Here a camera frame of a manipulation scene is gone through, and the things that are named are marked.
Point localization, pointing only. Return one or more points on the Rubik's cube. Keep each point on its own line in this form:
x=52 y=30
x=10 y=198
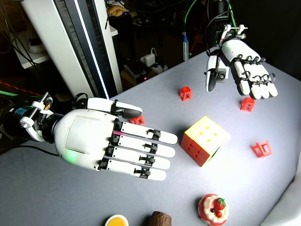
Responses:
x=202 y=139

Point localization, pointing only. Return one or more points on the red toy stool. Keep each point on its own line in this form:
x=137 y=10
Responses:
x=138 y=120
x=259 y=149
x=185 y=93
x=247 y=103

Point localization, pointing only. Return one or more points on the white power strip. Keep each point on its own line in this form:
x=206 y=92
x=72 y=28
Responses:
x=161 y=68

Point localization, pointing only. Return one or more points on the white power adapter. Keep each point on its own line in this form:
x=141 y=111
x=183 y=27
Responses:
x=148 y=60

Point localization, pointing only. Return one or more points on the grey table cloth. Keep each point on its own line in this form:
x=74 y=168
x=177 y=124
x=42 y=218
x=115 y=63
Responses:
x=117 y=195

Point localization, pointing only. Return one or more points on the brown toy log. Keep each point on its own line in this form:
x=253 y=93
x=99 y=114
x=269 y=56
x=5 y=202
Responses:
x=160 y=219

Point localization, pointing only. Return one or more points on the toy bread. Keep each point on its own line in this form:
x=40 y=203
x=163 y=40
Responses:
x=115 y=10

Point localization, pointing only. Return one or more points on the white yellow toy egg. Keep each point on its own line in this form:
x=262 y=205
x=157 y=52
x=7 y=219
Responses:
x=116 y=221

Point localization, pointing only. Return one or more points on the toy strawberry cake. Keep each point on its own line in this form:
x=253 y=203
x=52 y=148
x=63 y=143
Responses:
x=212 y=209

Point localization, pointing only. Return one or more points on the white robot body column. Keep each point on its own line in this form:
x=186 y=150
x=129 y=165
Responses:
x=58 y=35

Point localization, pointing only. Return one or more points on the silver post with blue clip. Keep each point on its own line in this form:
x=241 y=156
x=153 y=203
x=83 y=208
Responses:
x=186 y=49

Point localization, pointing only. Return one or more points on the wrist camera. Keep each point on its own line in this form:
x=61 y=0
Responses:
x=222 y=75

